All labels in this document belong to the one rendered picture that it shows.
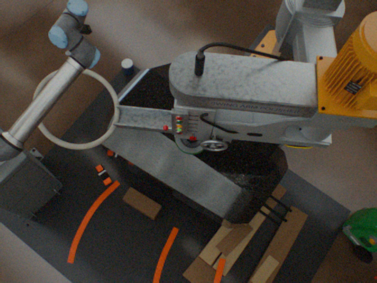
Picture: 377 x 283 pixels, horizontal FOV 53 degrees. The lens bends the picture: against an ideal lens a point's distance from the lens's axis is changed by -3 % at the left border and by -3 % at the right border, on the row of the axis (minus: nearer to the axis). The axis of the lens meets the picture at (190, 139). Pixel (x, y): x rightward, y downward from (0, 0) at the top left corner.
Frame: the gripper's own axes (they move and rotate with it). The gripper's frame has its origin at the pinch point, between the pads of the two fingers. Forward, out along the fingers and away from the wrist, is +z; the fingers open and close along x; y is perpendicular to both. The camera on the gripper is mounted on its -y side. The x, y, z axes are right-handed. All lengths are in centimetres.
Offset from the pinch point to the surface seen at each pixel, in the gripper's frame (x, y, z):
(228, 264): 153, -80, 84
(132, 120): 40, -28, 27
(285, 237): 154, -132, 77
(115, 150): 45, -28, 78
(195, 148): 67, -62, 31
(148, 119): 43, -36, 24
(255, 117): 69, -67, -28
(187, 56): 35, -35, -41
